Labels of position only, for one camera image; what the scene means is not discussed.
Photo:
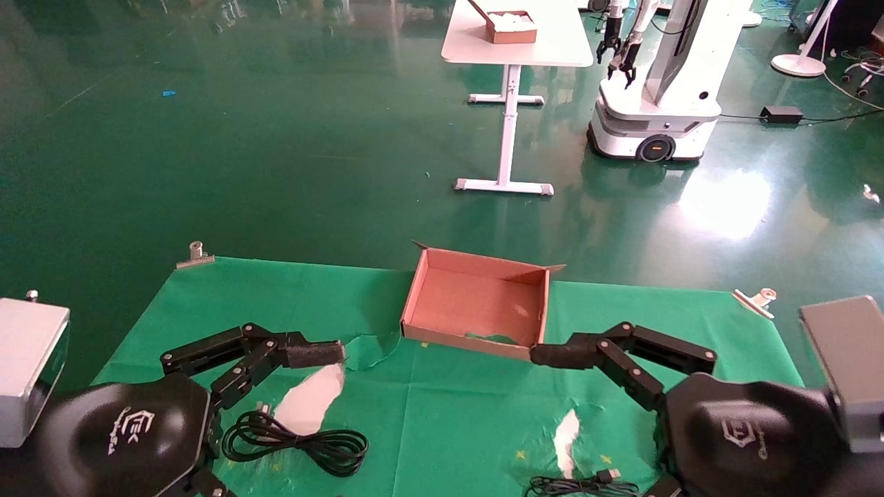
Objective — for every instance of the black power adapter brick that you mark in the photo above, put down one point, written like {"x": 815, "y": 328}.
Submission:
{"x": 782, "y": 114}

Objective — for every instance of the open brown cardboard box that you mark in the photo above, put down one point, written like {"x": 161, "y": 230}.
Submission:
{"x": 476, "y": 304}

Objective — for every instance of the white height-adjustable table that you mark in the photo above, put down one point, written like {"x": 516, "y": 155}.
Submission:
{"x": 532, "y": 48}

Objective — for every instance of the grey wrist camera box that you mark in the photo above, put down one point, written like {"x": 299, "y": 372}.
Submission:
{"x": 853, "y": 359}
{"x": 27, "y": 366}

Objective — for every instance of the white wheeled background robot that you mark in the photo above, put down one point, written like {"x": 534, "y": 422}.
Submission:
{"x": 663, "y": 110}

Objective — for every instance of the white packing material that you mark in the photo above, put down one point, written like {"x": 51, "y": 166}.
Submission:
{"x": 512, "y": 21}

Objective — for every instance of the green table cloth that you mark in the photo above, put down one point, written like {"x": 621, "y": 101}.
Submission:
{"x": 449, "y": 414}

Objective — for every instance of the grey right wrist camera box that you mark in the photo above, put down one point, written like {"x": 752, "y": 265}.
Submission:
{"x": 853, "y": 359}

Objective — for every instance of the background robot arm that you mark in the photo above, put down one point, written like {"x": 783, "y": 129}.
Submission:
{"x": 630, "y": 59}
{"x": 609, "y": 38}

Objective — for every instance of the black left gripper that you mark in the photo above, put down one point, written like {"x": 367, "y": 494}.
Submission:
{"x": 124, "y": 431}

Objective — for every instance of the white round floor stand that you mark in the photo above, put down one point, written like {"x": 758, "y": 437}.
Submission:
{"x": 801, "y": 63}

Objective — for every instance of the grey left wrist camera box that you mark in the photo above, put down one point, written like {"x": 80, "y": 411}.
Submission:
{"x": 27, "y": 366}

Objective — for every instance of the small cardboard box with flap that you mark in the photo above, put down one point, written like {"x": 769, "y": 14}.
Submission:
{"x": 514, "y": 34}

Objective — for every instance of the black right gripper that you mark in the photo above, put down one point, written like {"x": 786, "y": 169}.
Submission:
{"x": 753, "y": 435}

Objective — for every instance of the silver metal cloth clip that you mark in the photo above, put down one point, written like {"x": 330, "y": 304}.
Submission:
{"x": 754, "y": 302}
{"x": 197, "y": 257}

